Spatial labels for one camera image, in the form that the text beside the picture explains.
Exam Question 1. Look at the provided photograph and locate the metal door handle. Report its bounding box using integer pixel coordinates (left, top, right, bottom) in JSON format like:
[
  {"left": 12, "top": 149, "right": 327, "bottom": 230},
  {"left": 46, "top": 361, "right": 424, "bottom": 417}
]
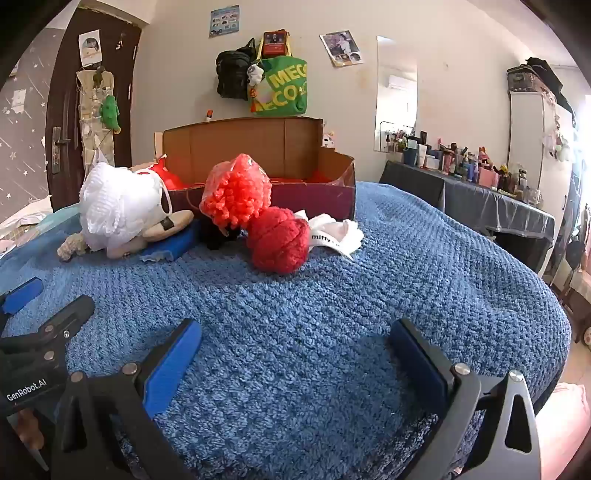
[{"left": 50, "top": 127, "right": 71, "bottom": 175}]

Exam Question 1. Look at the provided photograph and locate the person's left hand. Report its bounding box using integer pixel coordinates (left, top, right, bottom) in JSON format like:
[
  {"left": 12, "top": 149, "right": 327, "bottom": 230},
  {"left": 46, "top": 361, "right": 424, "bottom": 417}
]
[{"left": 16, "top": 408, "right": 44, "bottom": 457}]

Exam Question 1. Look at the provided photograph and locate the paper picture on door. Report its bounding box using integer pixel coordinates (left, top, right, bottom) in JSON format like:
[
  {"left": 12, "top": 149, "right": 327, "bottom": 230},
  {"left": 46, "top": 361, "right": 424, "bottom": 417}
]
[{"left": 78, "top": 30, "right": 103, "bottom": 66}]

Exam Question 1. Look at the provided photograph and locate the cream crochet scrunchie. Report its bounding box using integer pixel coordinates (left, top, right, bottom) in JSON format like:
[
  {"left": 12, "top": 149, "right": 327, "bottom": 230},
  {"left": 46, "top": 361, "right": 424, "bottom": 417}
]
[{"left": 57, "top": 233, "right": 93, "bottom": 263}]

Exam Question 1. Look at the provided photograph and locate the wall mirror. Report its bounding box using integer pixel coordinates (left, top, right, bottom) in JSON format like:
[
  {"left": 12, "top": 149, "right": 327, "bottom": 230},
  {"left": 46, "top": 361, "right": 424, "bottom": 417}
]
[{"left": 373, "top": 35, "right": 419, "bottom": 153}]

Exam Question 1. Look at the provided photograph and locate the red box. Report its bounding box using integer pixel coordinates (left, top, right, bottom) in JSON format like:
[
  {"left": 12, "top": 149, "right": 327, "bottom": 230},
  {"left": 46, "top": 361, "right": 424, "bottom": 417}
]
[{"left": 262, "top": 30, "right": 289, "bottom": 58}]

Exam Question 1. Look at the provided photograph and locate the black cloth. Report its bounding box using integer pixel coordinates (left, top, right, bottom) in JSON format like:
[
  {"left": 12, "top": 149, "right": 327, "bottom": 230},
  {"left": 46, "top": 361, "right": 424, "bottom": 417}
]
[{"left": 526, "top": 56, "right": 578, "bottom": 127}]

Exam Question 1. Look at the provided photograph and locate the pink quilt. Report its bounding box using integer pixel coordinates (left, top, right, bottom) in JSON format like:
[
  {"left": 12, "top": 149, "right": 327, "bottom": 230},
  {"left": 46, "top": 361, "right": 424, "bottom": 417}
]
[{"left": 536, "top": 383, "right": 591, "bottom": 480}]

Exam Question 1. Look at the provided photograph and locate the beige powder puff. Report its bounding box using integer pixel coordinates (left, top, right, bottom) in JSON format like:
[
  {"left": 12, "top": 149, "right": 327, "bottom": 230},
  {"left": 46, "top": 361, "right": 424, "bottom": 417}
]
[{"left": 139, "top": 210, "right": 195, "bottom": 243}]

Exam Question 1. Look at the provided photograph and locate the white hanging plush toy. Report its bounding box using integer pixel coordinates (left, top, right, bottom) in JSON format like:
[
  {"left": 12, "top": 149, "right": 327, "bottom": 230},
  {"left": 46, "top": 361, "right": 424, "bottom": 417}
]
[{"left": 542, "top": 92, "right": 575, "bottom": 162}]

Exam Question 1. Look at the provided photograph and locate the light blue bed sheet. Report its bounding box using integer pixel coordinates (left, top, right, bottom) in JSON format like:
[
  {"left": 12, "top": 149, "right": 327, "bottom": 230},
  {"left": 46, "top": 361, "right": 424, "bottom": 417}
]
[{"left": 34, "top": 203, "right": 85, "bottom": 234}]

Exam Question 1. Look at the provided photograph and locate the white wardrobe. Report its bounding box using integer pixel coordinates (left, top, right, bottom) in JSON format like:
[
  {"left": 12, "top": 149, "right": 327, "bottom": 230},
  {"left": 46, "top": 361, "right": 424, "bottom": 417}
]
[{"left": 508, "top": 90, "right": 578, "bottom": 222}]

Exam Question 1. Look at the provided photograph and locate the brown cardboard box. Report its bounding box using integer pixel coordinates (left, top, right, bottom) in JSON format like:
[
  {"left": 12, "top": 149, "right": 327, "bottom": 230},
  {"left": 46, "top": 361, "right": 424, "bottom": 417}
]
[{"left": 154, "top": 116, "right": 356, "bottom": 222}]

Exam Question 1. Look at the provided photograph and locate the blue knitted blanket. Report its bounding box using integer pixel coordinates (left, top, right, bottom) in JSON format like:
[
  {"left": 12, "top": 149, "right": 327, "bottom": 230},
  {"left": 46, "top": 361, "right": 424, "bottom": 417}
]
[{"left": 0, "top": 181, "right": 573, "bottom": 480}]

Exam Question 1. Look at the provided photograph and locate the patterned storage case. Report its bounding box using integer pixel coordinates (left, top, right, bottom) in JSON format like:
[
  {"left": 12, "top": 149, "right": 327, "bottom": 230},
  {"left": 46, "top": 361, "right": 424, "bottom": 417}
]
[{"left": 507, "top": 65, "right": 550, "bottom": 95}]

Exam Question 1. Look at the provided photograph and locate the green tote bag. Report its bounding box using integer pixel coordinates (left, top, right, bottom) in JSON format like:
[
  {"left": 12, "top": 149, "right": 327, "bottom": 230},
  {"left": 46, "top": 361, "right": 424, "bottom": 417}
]
[{"left": 249, "top": 55, "right": 309, "bottom": 116}]

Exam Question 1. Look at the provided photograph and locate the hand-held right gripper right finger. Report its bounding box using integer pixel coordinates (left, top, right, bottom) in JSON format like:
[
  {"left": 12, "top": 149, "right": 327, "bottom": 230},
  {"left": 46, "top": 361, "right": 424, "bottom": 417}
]
[{"left": 390, "top": 318, "right": 541, "bottom": 480}]

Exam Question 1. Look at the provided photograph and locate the cluttered cosmetics table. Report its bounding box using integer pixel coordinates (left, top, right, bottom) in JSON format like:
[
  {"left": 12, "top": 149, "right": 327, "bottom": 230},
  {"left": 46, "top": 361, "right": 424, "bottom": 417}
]
[{"left": 383, "top": 131, "right": 543, "bottom": 206}]

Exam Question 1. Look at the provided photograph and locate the red knitted scrunchie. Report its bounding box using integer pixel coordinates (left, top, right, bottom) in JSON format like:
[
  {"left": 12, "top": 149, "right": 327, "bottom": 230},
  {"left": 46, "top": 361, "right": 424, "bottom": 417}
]
[{"left": 247, "top": 206, "right": 311, "bottom": 276}]

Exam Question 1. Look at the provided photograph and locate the beige hanging organizer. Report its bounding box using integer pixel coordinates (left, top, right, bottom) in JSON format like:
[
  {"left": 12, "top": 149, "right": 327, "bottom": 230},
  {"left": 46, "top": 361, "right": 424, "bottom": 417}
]
[{"left": 76, "top": 67, "right": 116, "bottom": 167}]

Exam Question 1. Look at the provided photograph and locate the white cloth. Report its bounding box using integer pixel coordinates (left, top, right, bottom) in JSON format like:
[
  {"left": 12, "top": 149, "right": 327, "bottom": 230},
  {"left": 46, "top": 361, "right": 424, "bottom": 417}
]
[{"left": 302, "top": 210, "right": 365, "bottom": 261}]

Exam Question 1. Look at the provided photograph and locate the blue wall poster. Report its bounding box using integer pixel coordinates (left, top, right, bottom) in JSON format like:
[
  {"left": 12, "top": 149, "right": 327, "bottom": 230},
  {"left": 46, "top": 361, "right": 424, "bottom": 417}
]
[{"left": 209, "top": 4, "right": 241, "bottom": 38}]

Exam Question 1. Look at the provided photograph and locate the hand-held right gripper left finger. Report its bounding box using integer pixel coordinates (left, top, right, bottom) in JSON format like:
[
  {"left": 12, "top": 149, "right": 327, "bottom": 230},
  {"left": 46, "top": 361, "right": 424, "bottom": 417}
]
[{"left": 50, "top": 318, "right": 204, "bottom": 480}]

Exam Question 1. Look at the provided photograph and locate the white mesh bath loofah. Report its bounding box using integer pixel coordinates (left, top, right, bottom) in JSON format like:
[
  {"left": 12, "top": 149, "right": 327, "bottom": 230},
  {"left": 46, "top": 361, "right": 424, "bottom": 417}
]
[{"left": 79, "top": 162, "right": 176, "bottom": 252}]

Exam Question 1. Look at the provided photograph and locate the table with grey cloth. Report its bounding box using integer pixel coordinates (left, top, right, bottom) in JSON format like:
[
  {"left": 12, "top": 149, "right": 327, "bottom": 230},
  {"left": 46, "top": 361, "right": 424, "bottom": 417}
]
[{"left": 379, "top": 159, "right": 556, "bottom": 273}]

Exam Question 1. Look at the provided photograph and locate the blue cloth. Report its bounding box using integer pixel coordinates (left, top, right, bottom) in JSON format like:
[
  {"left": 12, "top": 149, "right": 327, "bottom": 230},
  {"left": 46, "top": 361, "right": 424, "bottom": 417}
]
[{"left": 139, "top": 226, "right": 199, "bottom": 263}]

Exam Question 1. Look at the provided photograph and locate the dark wooden door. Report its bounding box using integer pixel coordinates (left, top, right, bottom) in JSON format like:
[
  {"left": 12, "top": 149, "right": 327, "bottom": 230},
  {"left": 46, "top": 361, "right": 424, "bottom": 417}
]
[{"left": 46, "top": 7, "right": 141, "bottom": 210}]

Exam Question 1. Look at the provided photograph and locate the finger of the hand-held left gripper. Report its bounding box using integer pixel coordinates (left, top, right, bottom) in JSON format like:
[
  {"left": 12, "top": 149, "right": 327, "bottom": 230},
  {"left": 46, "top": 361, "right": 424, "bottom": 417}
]
[
  {"left": 0, "top": 295, "right": 96, "bottom": 358},
  {"left": 0, "top": 277, "right": 45, "bottom": 326}
]

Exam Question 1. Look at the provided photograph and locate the black knitted scrunchie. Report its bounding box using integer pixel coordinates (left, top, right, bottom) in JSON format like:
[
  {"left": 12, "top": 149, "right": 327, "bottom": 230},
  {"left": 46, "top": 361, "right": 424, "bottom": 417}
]
[{"left": 198, "top": 217, "right": 241, "bottom": 251}]

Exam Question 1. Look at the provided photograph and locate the black bag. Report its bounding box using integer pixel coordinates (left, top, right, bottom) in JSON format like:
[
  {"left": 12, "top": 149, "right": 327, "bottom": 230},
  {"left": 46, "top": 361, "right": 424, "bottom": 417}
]
[{"left": 215, "top": 39, "right": 257, "bottom": 101}]

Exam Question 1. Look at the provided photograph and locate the orange knitted scrunchie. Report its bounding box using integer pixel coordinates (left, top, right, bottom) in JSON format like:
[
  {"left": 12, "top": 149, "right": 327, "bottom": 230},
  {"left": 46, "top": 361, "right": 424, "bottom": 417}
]
[{"left": 199, "top": 154, "right": 273, "bottom": 232}]

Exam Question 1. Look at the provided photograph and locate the green plush toy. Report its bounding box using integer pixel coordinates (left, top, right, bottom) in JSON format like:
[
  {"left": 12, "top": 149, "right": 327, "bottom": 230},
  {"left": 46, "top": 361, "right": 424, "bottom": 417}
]
[{"left": 100, "top": 95, "right": 122, "bottom": 134}]

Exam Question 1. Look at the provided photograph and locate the photo wall poster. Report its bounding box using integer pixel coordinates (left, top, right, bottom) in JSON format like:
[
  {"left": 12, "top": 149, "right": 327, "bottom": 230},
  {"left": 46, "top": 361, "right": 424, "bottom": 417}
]
[{"left": 320, "top": 30, "right": 365, "bottom": 68}]

